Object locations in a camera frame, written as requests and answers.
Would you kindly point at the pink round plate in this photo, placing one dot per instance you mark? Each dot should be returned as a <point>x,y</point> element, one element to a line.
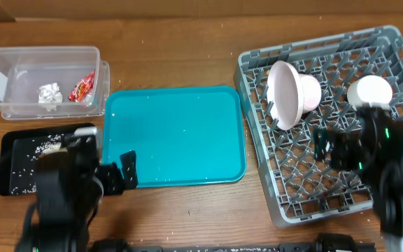
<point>286,94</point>

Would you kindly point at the clear plastic waste bin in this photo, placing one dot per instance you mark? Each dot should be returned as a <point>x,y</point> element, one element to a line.
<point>23,70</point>

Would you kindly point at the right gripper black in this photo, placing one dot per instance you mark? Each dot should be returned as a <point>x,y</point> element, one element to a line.
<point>344,147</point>

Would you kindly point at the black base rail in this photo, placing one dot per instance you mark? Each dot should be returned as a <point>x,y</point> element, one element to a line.
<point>325,242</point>

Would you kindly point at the foil ball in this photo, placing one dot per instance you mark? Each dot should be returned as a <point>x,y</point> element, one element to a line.
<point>49,96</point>

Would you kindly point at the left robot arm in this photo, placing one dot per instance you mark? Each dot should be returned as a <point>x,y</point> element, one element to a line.
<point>70,183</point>

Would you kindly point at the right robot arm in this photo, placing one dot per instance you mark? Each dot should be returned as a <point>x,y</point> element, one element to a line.
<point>375,155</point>

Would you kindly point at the food scraps and rice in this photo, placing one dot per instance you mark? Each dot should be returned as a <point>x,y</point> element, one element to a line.
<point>47,144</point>

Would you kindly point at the black waste tray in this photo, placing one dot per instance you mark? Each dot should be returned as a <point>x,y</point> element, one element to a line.
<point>18,161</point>

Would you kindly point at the white small bowl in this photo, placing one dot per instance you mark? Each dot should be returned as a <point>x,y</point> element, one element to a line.
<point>370,90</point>

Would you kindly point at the teal plastic tray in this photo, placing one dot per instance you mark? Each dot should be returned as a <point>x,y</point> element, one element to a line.
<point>184,136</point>

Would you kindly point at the pink bowl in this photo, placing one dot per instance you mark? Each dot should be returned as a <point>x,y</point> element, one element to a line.
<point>312,92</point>

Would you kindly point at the red foil snack wrapper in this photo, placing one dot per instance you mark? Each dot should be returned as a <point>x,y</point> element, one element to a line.
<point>83,88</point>

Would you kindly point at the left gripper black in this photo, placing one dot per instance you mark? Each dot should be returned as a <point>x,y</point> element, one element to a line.
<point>116,184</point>

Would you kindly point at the grey dishwasher rack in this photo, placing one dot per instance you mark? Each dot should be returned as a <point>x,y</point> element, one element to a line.
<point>298,189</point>

